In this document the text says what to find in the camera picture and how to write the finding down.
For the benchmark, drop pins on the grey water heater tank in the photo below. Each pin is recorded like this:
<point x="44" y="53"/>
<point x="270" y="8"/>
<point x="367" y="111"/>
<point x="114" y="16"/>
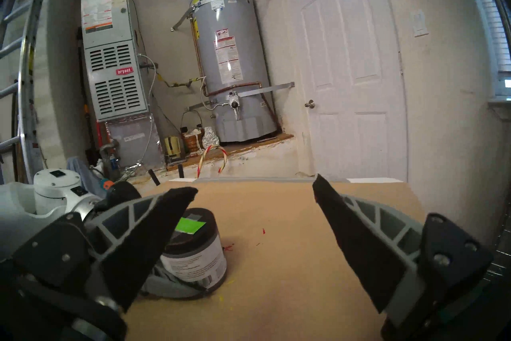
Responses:
<point x="235" y="64"/>

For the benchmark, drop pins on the grey Bryant furnace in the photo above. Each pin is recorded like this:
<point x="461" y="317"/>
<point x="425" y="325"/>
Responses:
<point x="115" y="84"/>

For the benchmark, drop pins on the aluminium ladder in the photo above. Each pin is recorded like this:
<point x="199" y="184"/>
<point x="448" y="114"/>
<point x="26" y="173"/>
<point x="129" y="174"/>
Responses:
<point x="26" y="84"/>

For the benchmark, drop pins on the crumpled aluminium foil lump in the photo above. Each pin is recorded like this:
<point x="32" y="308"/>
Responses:
<point x="210" y="138"/>

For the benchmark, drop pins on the white light switch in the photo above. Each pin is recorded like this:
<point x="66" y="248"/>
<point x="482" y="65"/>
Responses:
<point x="420" y="23"/>

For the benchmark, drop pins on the yellow gas line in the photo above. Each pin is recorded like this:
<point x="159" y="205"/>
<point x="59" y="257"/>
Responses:
<point x="179" y="84"/>

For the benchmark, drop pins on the white panel door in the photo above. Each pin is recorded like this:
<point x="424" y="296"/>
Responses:
<point x="347" y="64"/>

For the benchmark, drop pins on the wooden platform ledge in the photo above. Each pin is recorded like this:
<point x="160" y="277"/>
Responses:
<point x="247" y="146"/>

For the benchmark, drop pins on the white paint jar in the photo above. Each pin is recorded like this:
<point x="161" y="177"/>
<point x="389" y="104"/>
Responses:
<point x="195" y="268"/>

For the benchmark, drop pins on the white window blinds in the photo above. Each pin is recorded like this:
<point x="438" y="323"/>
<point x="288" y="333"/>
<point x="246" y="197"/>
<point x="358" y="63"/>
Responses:
<point x="493" y="24"/>

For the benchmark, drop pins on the silver door knob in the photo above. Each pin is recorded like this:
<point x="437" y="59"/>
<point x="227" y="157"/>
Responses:
<point x="309" y="104"/>

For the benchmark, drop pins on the white window sill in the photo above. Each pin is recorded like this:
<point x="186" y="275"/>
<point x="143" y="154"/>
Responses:
<point x="501" y="108"/>

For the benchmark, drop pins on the yellow container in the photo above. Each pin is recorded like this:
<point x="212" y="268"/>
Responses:
<point x="173" y="148"/>

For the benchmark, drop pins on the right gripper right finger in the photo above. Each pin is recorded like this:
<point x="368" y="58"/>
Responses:
<point x="371" y="252"/>

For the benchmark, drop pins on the striped candy cane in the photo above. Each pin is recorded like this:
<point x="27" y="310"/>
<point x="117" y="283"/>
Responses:
<point x="213" y="147"/>

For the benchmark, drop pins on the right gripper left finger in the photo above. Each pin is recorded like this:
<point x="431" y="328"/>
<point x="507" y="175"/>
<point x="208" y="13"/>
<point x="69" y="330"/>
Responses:
<point x="131" y="248"/>

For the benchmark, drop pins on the blue cloth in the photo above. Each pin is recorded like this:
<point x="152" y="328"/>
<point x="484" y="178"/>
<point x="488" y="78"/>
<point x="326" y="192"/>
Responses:
<point x="78" y="168"/>

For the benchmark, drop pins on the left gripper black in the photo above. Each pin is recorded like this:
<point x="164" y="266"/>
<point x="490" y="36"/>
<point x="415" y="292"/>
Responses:
<point x="119" y="194"/>

